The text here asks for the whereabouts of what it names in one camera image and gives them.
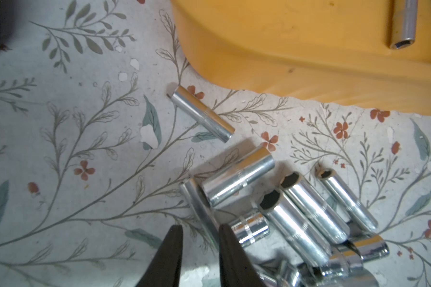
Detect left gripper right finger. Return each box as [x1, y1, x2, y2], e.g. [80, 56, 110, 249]
[219, 224, 265, 287]

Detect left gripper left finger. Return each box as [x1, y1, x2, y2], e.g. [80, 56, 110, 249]
[136, 225, 183, 287]

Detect thin silver socket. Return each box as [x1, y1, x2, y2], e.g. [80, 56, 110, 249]
[179, 177, 220, 251]
[389, 0, 418, 50]

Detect slim long silver socket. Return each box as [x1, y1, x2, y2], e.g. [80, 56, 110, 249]
[316, 169, 378, 232]

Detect yellow plastic storage box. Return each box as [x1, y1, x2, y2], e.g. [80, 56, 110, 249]
[171, 1, 431, 116]

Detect long thick silver socket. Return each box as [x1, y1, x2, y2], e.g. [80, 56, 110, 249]
[258, 190, 332, 267]
[280, 172, 350, 245]

